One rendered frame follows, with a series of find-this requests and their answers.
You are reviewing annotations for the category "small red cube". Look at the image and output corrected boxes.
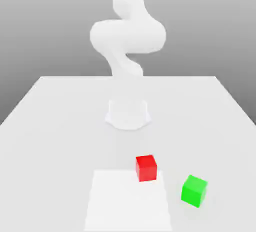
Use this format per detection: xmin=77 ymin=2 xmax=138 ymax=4
xmin=135 ymin=154 xmax=158 ymax=183

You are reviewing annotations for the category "small green cube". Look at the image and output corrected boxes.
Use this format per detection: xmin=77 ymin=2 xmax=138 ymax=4
xmin=180 ymin=174 xmax=209 ymax=209

